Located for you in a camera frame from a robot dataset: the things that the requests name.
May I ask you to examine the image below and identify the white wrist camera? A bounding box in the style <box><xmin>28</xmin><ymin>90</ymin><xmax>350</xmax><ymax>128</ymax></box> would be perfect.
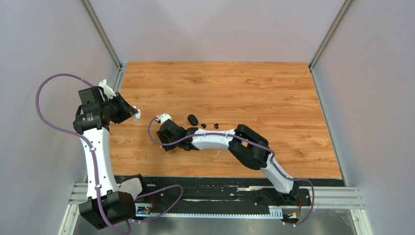
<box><xmin>155</xmin><ymin>113</ymin><xmax>172</xmax><ymax>125</ymax></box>
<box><xmin>97</xmin><ymin>79</ymin><xmax>116</xmax><ymax>101</ymax></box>

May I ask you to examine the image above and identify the black earbud charging case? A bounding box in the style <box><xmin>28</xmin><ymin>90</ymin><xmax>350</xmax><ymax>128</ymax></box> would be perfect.
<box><xmin>187</xmin><ymin>114</ymin><xmax>199</xmax><ymax>126</ymax></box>

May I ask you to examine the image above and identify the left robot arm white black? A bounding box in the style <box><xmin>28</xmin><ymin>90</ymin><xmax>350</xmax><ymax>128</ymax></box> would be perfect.
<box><xmin>73</xmin><ymin>85</ymin><xmax>150</xmax><ymax>230</ymax></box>

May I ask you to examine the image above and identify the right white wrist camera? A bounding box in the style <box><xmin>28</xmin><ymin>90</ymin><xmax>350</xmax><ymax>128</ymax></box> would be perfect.
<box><xmin>155</xmin><ymin>113</ymin><xmax>172</xmax><ymax>125</ymax></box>

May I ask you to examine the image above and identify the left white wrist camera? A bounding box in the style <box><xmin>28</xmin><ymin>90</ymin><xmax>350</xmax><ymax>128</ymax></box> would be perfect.
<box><xmin>97</xmin><ymin>79</ymin><xmax>116</xmax><ymax>101</ymax></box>

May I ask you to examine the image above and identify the white earbud charging case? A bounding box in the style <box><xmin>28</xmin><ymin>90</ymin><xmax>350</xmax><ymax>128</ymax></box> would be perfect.
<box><xmin>132</xmin><ymin>109</ymin><xmax>141</xmax><ymax>122</ymax></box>

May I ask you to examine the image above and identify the aluminium frame rail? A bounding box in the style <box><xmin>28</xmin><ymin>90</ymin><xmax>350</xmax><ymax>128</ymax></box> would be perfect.
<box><xmin>58</xmin><ymin>183</ymin><xmax>373</xmax><ymax>235</ymax></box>

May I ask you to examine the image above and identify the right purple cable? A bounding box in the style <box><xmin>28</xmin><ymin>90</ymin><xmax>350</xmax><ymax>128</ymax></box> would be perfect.
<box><xmin>147</xmin><ymin>117</ymin><xmax>315</xmax><ymax>227</ymax></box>

